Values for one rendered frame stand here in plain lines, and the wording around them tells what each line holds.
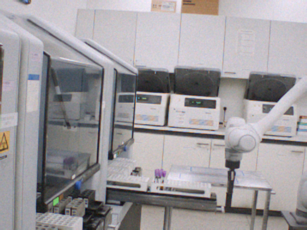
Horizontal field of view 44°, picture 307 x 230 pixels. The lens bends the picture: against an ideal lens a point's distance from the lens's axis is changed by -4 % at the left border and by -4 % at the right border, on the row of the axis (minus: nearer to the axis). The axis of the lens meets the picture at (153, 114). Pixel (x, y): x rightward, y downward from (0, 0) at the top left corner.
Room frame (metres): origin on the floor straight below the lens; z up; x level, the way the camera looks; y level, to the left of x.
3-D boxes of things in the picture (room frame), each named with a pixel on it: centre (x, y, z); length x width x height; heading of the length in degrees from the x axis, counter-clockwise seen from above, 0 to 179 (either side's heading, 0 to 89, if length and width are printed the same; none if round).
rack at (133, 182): (1.96, 0.15, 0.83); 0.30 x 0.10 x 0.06; 83
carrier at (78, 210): (1.42, 0.25, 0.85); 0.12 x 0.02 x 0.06; 174
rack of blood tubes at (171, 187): (1.93, -0.17, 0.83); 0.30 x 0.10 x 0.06; 83
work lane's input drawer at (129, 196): (1.94, -0.03, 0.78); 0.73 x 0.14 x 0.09; 83
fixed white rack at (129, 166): (2.28, 0.25, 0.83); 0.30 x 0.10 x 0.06; 83
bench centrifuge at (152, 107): (4.58, 0.11, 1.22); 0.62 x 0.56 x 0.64; 171
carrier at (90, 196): (1.57, 0.24, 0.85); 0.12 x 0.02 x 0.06; 174
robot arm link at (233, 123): (1.88, -0.41, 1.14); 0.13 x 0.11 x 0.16; 2
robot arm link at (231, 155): (1.90, -0.41, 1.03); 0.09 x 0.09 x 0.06
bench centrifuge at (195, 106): (4.51, -0.47, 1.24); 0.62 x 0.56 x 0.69; 174
